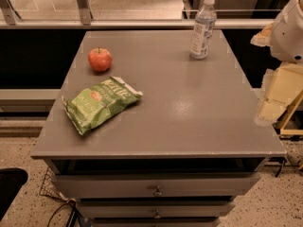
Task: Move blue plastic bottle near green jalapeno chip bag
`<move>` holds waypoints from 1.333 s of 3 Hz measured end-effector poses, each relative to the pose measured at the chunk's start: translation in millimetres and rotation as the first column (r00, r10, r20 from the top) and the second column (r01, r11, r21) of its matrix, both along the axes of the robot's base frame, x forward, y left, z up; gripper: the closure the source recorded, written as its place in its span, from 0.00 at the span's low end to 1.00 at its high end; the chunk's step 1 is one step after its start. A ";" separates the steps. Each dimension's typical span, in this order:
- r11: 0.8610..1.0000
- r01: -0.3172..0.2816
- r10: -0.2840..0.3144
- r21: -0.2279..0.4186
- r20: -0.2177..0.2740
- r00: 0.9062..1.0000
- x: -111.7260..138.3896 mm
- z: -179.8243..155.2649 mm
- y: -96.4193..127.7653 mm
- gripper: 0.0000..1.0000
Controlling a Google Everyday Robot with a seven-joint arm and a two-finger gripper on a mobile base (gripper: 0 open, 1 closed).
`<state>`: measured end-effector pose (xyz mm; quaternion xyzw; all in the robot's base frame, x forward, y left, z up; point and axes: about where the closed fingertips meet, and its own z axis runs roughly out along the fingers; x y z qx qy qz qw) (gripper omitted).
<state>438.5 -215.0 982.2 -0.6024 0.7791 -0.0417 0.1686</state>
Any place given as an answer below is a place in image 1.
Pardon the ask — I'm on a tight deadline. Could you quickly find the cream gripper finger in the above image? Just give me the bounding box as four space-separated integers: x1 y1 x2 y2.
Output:
250 24 273 47
254 62 303 126

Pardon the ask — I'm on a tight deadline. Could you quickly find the blue plastic water bottle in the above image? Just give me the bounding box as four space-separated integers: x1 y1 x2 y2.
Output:
190 0 217 60

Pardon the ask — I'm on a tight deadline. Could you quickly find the green jalapeno chip bag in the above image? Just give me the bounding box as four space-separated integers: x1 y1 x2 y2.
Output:
62 77 143 135

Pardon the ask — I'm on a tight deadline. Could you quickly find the grey drawer cabinet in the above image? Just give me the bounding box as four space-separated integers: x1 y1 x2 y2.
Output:
32 30 285 227

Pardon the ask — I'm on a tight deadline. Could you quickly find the top grey drawer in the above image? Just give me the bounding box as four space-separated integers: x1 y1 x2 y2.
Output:
52 173 260 199

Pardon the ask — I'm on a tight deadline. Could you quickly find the grey drawer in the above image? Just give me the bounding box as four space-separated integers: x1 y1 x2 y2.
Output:
52 173 260 199
77 201 234 218

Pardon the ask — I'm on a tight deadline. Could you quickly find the red apple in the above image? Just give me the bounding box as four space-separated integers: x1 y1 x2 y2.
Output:
88 47 113 72

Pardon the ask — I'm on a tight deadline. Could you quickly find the middle grey drawer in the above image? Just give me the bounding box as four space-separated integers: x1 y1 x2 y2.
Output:
77 201 234 218

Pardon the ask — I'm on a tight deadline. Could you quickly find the grey metal railing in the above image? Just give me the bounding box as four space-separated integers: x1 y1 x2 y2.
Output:
0 0 289 29

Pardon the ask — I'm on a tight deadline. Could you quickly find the black chair seat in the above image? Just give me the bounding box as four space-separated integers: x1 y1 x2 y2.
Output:
0 168 28 221

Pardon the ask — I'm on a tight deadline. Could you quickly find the yellow wooden frame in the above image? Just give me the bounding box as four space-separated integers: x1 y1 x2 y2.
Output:
276 90 303 136

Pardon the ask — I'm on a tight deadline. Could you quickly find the black floor cable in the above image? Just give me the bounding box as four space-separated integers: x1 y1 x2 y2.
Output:
46 199 83 227

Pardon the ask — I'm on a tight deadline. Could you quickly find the wire mesh basket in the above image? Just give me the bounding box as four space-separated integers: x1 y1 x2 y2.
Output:
39 167 67 201

